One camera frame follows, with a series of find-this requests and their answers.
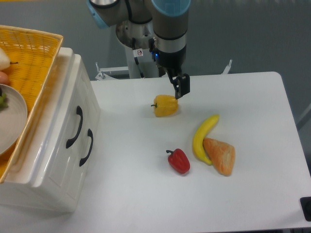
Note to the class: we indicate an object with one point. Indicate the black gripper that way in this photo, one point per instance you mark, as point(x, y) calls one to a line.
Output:
point(170, 55)

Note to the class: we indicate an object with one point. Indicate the white drawer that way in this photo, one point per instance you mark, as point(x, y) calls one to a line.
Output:
point(70, 164)
point(78, 92)

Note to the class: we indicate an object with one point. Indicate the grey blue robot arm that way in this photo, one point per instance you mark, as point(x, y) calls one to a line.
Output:
point(107, 13)

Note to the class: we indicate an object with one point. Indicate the white drawer cabinet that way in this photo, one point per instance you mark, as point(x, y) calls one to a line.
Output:
point(17, 189)

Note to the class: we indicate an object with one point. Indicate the yellow bell pepper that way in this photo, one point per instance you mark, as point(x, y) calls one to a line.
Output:
point(165, 105)

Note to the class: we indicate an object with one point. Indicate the yellow banana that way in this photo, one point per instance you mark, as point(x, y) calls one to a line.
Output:
point(197, 140)

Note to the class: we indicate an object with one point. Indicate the red bell pepper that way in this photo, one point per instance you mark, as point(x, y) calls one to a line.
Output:
point(178, 161)

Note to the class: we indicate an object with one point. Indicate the orange bread piece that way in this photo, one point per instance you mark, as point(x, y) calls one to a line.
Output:
point(221, 154)

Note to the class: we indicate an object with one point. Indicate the yellow woven basket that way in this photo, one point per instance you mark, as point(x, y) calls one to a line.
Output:
point(36, 52)

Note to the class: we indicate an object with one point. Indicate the grey round plate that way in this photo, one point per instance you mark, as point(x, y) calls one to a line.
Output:
point(12, 118)

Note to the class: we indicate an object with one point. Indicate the black corner device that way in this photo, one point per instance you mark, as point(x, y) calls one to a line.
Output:
point(306, 207)

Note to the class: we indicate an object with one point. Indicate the pink peach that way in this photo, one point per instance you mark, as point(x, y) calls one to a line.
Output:
point(4, 79)

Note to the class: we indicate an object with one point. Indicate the white pear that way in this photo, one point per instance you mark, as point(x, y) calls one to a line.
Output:
point(5, 61)

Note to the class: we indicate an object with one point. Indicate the green grapes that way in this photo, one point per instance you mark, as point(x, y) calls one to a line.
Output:
point(3, 100)

